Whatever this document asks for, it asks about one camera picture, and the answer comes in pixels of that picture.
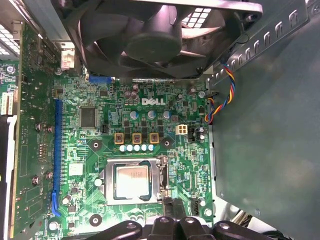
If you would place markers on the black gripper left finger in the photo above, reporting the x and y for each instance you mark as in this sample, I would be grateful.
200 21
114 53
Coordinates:
163 225

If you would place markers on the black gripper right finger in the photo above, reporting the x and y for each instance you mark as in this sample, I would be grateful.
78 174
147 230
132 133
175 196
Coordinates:
190 226

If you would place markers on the silver CPU chip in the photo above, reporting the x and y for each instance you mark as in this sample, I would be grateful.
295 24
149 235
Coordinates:
131 182

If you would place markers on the white four-pin power socket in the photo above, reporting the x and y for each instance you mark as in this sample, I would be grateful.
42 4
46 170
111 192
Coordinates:
181 130

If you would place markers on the green motherboard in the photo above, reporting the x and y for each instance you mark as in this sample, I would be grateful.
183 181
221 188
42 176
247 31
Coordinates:
112 120

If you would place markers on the grey power supply unit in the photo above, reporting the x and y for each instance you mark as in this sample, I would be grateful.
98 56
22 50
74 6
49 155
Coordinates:
262 125

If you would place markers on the blue expansion slot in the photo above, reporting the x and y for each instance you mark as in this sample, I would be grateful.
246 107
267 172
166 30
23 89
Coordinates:
58 150

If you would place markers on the blue board connector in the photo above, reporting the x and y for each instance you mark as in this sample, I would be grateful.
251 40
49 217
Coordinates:
100 79

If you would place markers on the black case fan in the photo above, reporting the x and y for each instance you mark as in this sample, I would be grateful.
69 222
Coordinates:
155 45

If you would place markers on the white plastic plug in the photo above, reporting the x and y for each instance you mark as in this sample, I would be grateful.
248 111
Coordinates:
67 58

